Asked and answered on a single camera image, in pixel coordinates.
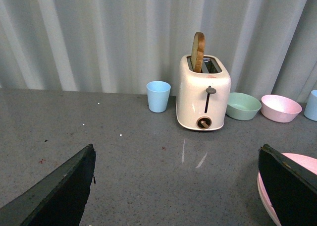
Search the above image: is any pink plastic plate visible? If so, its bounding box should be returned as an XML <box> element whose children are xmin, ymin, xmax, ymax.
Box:
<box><xmin>257</xmin><ymin>153</ymin><xmax>317</xmax><ymax>226</ymax></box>

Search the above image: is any light blue plastic cup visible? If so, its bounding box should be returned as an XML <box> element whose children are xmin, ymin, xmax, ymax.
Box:
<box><xmin>146</xmin><ymin>81</ymin><xmax>171</xmax><ymax>113</ymax></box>

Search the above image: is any cream white toaster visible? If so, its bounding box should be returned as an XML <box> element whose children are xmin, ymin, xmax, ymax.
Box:
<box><xmin>176</xmin><ymin>55</ymin><xmax>231</xmax><ymax>131</ymax></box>

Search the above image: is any toasted bread slice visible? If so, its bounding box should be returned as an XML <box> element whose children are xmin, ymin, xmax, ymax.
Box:
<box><xmin>191</xmin><ymin>32</ymin><xmax>205</xmax><ymax>73</ymax></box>

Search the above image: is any green plastic bowl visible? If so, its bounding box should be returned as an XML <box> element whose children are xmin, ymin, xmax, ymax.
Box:
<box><xmin>226</xmin><ymin>92</ymin><xmax>262</xmax><ymax>121</ymax></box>

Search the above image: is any pink plastic bowl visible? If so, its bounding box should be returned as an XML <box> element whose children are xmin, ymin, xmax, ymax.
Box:
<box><xmin>261</xmin><ymin>95</ymin><xmax>302</xmax><ymax>123</ymax></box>

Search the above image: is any black left foreground panel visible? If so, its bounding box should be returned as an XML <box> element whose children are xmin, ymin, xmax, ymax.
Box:
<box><xmin>0</xmin><ymin>144</ymin><xmax>96</xmax><ymax>226</ymax></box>

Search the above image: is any black foreground panel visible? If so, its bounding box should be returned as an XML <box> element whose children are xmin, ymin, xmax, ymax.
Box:
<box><xmin>0</xmin><ymin>144</ymin><xmax>96</xmax><ymax>226</ymax></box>
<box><xmin>258</xmin><ymin>144</ymin><xmax>317</xmax><ymax>226</ymax></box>

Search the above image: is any black right foreground panel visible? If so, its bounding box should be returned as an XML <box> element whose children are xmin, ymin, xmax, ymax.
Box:
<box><xmin>258</xmin><ymin>144</ymin><xmax>317</xmax><ymax>226</ymax></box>

